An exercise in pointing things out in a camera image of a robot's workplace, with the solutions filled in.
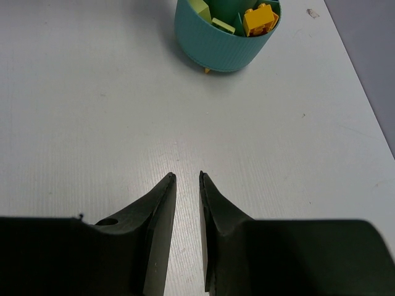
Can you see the light green square lego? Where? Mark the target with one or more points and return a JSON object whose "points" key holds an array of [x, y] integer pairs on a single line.
{"points": [[202, 9]]}

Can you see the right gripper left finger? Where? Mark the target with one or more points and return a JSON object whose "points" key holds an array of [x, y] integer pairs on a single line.
{"points": [[123, 254]]}

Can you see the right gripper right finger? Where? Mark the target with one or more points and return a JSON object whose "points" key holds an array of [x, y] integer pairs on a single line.
{"points": [[244, 256]]}

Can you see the orange square lego brick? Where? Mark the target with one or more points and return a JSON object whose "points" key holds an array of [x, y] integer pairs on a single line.
{"points": [[260, 21]]}

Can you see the white tape scrap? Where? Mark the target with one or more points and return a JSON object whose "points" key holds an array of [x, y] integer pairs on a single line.
{"points": [[312, 13]]}

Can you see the teal divided round container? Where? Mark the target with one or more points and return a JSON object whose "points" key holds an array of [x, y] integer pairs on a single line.
{"points": [[212, 47]]}

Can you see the light green curved lego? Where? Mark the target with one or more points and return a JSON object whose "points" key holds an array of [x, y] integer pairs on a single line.
{"points": [[223, 26]]}

